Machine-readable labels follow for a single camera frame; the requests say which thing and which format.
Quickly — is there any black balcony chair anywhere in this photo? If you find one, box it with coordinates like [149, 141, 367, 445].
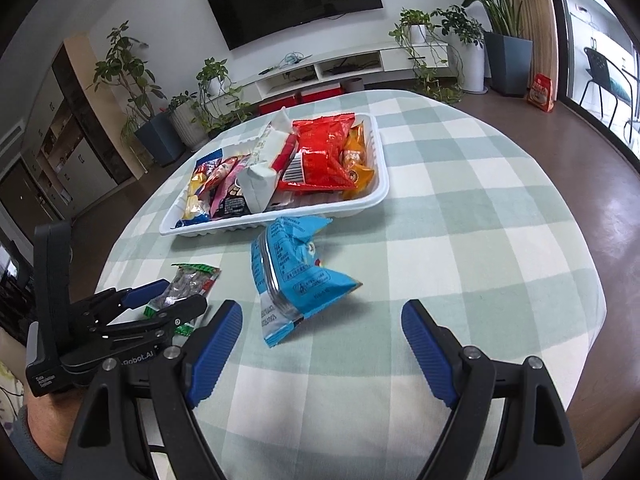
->
[580, 47, 640, 126]

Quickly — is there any white plastic tray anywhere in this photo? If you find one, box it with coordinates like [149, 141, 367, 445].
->
[159, 112, 391, 238]

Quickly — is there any trailing pothos plant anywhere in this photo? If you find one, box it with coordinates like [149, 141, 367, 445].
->
[389, 8, 463, 106]
[192, 57, 253, 133]

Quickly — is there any green checked tablecloth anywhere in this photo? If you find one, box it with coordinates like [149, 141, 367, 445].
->
[95, 89, 608, 480]

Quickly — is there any pink snack packet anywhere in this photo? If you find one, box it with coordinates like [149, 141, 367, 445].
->
[210, 155, 251, 218]

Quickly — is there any white red-striped snack packet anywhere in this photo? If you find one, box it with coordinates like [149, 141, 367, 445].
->
[250, 110, 301, 181]

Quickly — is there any red storage box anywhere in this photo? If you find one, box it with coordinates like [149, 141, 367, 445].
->
[301, 86, 343, 105]
[258, 97, 296, 115]

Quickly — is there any person's left hand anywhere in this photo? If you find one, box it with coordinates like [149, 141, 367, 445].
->
[25, 390, 83, 466]

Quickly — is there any black sliding glass door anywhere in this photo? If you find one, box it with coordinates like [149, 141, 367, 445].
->
[547, 0, 640, 181]

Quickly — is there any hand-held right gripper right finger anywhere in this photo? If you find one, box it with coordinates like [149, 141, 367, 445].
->
[401, 299, 585, 480]

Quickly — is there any person's left forearm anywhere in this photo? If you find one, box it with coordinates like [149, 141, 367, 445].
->
[0, 405, 63, 480]

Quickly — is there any large-leaf plant in dark pot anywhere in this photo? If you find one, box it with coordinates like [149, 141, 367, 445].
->
[442, 0, 551, 97]

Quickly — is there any black snack packet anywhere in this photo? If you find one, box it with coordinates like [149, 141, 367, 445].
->
[217, 187, 251, 218]

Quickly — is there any large red snack packet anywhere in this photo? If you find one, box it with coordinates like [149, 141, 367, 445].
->
[275, 116, 368, 193]

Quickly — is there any orange snack packet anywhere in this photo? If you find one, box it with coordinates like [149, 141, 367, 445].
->
[340, 125, 376, 201]

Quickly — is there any wooden wardrobe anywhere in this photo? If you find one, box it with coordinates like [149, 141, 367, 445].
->
[0, 42, 136, 241]

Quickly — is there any white balcony cabinet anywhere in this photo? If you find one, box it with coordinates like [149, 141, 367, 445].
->
[565, 0, 640, 61]

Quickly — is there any green red clear packet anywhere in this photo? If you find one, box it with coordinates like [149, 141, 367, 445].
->
[144, 262, 222, 336]

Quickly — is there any white television cabinet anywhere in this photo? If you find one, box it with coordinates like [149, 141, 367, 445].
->
[235, 42, 448, 106]

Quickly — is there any plant in tall white pot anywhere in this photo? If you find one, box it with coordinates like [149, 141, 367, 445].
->
[435, 5, 488, 95]

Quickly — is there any blue red snack packet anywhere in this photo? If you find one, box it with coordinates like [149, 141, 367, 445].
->
[192, 152, 223, 186]

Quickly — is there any tall plant in dark pot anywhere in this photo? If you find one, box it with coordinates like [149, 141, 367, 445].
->
[92, 20, 186, 168]

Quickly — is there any red bag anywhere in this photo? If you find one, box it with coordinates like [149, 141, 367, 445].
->
[526, 73, 556, 113]

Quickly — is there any light blue snack packet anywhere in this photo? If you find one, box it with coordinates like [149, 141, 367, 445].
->
[250, 215, 363, 348]

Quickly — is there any plant in white ribbed pot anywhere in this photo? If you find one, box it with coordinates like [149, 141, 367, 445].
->
[167, 91, 208, 151]

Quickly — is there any beige curtain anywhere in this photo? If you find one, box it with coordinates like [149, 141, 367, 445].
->
[510, 0, 560, 93]

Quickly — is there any white grey snack packet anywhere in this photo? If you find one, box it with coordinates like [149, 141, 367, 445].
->
[235, 160, 278, 213]

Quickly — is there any black wall television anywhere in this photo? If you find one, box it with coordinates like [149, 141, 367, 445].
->
[202, 0, 385, 51]

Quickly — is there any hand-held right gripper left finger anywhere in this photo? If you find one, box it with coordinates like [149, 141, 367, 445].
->
[60, 300, 244, 480]

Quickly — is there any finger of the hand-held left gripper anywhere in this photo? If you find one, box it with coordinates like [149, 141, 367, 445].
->
[82, 280, 171, 321]
[92, 295, 208, 341]

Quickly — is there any yellow snack packet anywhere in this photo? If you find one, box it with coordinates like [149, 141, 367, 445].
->
[181, 180, 213, 223]

